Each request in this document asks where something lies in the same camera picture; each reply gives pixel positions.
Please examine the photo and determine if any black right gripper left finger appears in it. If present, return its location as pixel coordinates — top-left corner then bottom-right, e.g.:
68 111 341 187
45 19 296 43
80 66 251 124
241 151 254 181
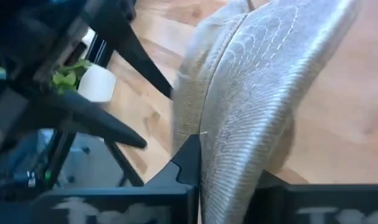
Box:
32 133 202 224

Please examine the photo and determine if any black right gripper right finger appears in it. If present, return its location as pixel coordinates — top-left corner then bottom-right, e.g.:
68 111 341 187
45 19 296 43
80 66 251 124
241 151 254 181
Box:
243 170 378 224

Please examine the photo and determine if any beige corduroy hat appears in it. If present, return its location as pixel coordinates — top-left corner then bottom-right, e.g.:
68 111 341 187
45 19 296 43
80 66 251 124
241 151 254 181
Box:
171 0 364 224

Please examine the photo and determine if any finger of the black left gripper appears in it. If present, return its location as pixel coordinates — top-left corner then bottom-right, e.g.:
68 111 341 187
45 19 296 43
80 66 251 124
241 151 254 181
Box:
35 89 148 150
82 0 174 100

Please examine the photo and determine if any green plant in white pot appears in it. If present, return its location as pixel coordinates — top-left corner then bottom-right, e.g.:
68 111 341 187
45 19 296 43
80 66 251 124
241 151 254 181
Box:
50 58 118 103

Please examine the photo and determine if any black metal frame strut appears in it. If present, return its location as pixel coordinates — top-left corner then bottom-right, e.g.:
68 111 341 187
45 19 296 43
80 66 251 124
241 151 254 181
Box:
103 139 145 188
42 129 78 189
83 33 115 68

